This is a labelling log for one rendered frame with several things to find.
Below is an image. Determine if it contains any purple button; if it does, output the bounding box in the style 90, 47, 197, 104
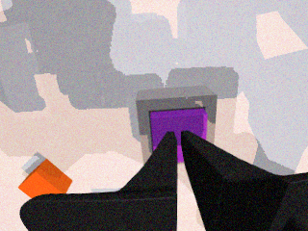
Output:
136, 86, 218, 165

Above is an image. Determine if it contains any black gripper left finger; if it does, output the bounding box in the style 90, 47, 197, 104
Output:
19, 131, 178, 231

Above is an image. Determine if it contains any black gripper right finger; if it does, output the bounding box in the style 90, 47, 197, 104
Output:
181, 131, 308, 231

